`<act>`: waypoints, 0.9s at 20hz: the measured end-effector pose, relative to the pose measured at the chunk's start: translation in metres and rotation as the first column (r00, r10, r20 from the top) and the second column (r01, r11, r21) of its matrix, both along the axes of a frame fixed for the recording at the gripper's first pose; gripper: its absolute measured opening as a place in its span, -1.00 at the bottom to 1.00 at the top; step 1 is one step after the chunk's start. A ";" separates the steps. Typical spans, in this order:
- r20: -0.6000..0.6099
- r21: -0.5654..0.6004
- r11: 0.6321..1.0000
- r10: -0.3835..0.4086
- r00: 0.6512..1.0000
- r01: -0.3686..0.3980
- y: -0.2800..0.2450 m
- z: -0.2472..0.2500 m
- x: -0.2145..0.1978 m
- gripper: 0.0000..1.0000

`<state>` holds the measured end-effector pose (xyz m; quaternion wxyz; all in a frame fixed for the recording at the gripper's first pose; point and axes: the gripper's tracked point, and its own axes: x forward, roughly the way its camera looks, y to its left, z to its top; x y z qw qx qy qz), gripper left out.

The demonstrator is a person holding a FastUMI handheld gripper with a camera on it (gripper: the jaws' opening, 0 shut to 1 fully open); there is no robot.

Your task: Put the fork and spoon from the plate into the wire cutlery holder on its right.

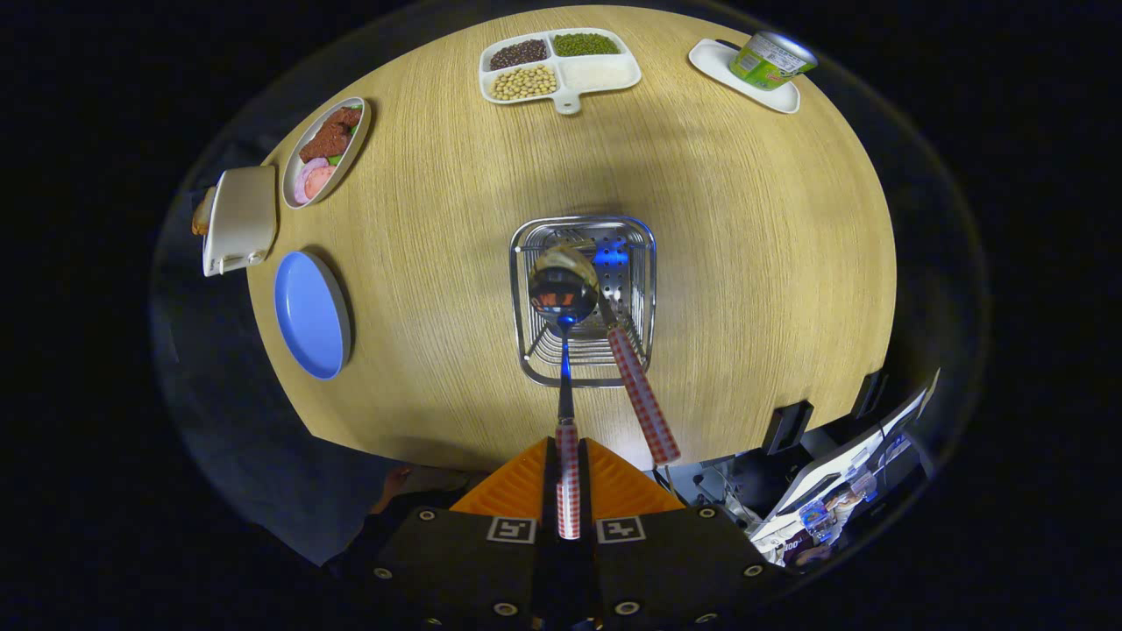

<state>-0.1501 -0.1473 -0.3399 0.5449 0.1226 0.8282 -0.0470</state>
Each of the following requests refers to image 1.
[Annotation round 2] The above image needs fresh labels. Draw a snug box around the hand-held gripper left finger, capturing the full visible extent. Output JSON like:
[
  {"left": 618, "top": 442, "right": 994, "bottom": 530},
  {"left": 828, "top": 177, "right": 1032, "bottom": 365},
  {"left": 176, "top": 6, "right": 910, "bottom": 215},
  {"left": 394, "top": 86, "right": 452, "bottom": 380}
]
[{"left": 349, "top": 437, "right": 560, "bottom": 631}]

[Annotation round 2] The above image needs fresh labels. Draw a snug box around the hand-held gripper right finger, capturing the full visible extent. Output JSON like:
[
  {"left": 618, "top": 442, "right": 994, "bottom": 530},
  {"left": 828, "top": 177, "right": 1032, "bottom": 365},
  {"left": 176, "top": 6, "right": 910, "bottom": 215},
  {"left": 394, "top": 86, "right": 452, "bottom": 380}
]
[{"left": 578, "top": 437, "right": 787, "bottom": 631}]

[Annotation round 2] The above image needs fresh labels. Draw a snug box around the fork with red checked handle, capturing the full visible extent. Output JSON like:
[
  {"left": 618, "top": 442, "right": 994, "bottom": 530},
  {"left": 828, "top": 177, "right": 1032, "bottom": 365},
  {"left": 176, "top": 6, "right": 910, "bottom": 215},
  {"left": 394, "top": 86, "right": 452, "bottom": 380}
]
[{"left": 586, "top": 289, "right": 683, "bottom": 466}]

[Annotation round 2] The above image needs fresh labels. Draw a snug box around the spoon with red checked handle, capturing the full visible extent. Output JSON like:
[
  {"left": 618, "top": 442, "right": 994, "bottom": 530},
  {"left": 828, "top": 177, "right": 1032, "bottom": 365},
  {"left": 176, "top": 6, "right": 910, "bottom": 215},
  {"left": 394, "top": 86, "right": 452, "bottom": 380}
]
[{"left": 527, "top": 246, "right": 602, "bottom": 541}]

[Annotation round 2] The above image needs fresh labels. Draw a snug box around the black box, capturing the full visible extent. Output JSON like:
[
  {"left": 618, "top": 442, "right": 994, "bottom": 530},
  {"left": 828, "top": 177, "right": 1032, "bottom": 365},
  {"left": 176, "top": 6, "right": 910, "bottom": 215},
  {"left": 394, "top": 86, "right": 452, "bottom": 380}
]
[{"left": 761, "top": 401, "right": 815, "bottom": 457}]

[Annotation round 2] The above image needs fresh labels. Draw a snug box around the round blue plate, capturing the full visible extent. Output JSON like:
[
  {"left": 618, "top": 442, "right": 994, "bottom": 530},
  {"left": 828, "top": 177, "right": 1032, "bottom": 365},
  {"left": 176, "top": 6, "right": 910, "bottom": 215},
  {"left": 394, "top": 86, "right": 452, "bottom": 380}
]
[{"left": 273, "top": 251, "right": 352, "bottom": 381}]

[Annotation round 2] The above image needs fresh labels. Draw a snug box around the green lettuce leaf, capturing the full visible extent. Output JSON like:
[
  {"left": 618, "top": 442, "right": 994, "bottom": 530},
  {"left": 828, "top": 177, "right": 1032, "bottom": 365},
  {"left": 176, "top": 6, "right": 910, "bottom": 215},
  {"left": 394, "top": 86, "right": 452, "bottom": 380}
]
[{"left": 326, "top": 103, "right": 365, "bottom": 167}]

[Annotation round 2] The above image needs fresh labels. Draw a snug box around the pale pink ham slice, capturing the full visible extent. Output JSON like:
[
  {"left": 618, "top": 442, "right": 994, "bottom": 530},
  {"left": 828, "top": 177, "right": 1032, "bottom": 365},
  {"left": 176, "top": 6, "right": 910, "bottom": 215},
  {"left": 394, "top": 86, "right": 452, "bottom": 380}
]
[{"left": 294, "top": 158, "right": 330, "bottom": 205}]

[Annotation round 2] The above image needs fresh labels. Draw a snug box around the oval beige food plate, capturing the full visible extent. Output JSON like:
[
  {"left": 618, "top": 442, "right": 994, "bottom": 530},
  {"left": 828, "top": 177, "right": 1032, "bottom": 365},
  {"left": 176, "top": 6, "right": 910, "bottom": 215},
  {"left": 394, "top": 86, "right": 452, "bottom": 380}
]
[{"left": 281, "top": 96, "right": 373, "bottom": 209}]

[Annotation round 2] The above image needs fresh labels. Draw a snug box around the pile of yellow soybeans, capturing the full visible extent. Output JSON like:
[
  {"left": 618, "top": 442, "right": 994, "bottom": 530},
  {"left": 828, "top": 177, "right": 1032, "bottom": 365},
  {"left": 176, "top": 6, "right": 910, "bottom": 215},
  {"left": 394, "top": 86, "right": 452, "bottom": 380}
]
[{"left": 490, "top": 65, "right": 559, "bottom": 102}]

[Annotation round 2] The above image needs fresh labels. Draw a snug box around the cream white toaster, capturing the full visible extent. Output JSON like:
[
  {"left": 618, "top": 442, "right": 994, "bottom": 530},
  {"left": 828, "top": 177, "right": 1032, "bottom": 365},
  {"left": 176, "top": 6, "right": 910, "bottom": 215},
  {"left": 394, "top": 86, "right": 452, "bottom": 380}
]
[{"left": 202, "top": 166, "right": 279, "bottom": 278}]

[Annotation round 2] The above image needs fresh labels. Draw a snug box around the white divided tray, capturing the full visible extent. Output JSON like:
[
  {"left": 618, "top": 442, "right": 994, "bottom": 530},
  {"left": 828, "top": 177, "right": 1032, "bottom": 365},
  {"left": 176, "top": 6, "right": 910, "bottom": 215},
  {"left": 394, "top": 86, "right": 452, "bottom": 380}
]
[{"left": 479, "top": 28, "right": 643, "bottom": 116}]

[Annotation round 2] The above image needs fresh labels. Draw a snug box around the brown grilled meat piece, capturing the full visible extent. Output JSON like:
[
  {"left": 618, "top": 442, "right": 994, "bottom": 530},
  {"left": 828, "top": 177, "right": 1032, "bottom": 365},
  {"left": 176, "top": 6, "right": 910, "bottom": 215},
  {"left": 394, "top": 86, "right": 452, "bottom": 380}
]
[{"left": 299, "top": 107, "right": 363, "bottom": 165}]

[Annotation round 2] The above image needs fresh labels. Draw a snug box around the pile of dark red beans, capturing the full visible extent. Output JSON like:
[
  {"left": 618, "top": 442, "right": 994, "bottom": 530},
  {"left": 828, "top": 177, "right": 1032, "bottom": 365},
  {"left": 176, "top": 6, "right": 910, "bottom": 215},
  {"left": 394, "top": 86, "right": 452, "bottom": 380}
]
[{"left": 489, "top": 39, "right": 550, "bottom": 72}]

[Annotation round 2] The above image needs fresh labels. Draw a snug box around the pile of green beans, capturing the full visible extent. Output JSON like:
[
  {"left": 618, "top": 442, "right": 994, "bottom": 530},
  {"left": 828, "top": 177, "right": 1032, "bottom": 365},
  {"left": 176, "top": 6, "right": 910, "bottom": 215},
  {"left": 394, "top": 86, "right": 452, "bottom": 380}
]
[{"left": 552, "top": 32, "right": 621, "bottom": 59}]

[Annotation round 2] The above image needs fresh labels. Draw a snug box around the small white dish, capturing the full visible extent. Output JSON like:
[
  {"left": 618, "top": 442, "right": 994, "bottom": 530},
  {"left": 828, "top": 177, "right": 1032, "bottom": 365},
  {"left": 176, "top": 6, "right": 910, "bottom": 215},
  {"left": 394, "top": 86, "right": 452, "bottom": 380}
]
[{"left": 688, "top": 38, "right": 801, "bottom": 115}]

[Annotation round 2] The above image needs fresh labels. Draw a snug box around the green drink bottle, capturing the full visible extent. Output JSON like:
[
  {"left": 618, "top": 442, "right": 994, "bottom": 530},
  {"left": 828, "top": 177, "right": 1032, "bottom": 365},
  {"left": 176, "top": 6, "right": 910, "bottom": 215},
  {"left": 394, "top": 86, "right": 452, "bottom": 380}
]
[{"left": 729, "top": 32, "right": 819, "bottom": 92}]

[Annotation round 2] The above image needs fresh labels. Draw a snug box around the metal wire cutlery basket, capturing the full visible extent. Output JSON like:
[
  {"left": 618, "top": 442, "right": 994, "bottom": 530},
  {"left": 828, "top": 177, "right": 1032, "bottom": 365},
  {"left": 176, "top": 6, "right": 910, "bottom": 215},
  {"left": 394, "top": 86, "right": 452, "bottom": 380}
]
[{"left": 509, "top": 216, "right": 657, "bottom": 389}]

